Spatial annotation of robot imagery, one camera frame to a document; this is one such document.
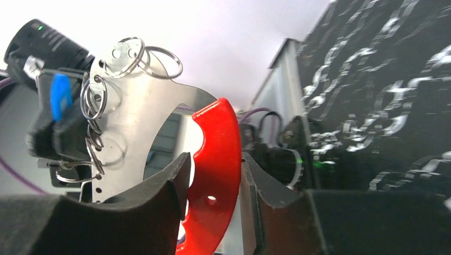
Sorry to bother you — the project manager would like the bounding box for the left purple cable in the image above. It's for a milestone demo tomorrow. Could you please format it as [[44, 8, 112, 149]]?
[[0, 75, 48, 196]]

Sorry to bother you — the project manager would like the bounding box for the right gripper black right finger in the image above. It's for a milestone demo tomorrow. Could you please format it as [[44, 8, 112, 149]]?
[[240, 153, 450, 254]]

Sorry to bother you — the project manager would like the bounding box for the aluminium left rail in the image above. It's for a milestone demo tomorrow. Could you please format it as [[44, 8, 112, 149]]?
[[249, 38, 304, 118]]

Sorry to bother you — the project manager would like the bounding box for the blue key tag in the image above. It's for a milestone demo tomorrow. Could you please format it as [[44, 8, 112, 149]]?
[[49, 73, 73, 122]]

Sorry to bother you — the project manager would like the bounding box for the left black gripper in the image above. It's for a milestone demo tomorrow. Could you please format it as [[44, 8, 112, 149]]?
[[4, 19, 94, 161]]

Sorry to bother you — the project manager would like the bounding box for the metal plate with red handle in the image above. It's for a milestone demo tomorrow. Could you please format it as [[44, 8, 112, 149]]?
[[80, 48, 241, 254]]

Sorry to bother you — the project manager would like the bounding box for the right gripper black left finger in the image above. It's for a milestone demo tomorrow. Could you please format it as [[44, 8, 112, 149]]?
[[1, 152, 191, 254]]

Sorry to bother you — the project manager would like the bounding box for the silver keyring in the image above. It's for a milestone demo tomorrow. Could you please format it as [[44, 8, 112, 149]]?
[[138, 46, 183, 80], [103, 37, 145, 78]]

